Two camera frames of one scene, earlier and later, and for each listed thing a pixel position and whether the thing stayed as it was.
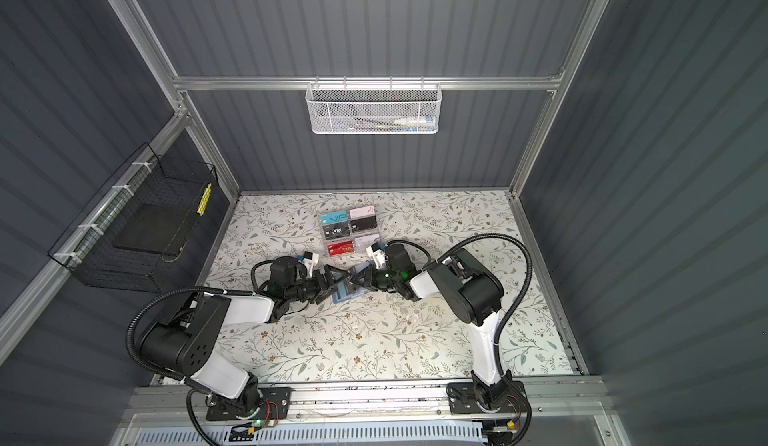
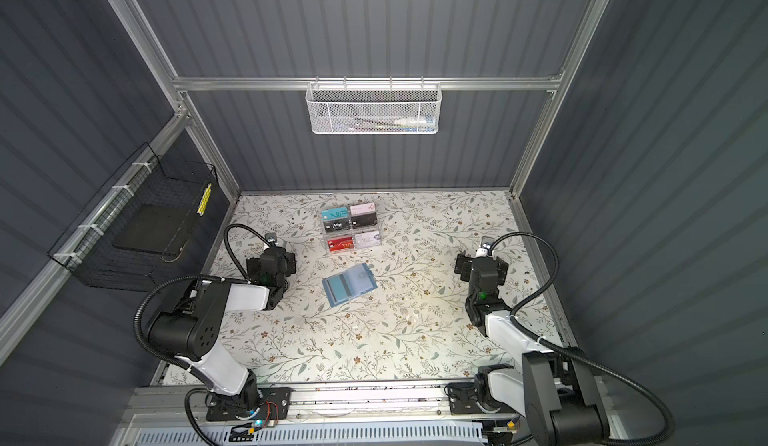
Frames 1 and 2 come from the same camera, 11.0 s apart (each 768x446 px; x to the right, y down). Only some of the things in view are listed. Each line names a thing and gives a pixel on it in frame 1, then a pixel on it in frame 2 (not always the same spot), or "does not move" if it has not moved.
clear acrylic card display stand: [348, 232] does not move
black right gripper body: [386, 279] to [467, 264]
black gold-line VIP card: [364, 223] does not move
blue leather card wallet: [350, 288] does not move
